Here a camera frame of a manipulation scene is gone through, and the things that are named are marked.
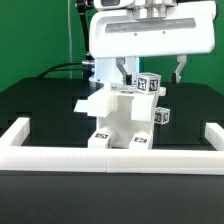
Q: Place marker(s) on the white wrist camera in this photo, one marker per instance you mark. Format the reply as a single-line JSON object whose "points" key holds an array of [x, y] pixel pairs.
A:
{"points": [[111, 4]]}

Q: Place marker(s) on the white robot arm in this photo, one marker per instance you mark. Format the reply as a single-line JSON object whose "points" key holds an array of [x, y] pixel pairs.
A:
{"points": [[105, 68]]}

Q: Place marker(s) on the white chair seat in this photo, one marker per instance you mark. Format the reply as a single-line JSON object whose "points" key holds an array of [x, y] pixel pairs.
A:
{"points": [[124, 129]]}

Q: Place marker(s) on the white base tag plate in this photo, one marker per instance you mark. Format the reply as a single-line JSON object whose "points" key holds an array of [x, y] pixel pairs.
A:
{"points": [[84, 106]]}

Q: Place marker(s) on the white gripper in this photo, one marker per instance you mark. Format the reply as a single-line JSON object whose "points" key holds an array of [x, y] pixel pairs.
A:
{"points": [[188, 29]]}

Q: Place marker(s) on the white chair back frame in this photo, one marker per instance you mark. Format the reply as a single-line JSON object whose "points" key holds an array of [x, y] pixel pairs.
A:
{"points": [[124, 102]]}

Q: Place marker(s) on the white tagged nut cube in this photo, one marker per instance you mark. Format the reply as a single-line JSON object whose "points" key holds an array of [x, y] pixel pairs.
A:
{"points": [[162, 115]]}

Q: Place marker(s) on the white U-shaped obstacle fence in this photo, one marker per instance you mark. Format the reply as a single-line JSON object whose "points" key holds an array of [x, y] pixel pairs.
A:
{"points": [[15, 156]]}

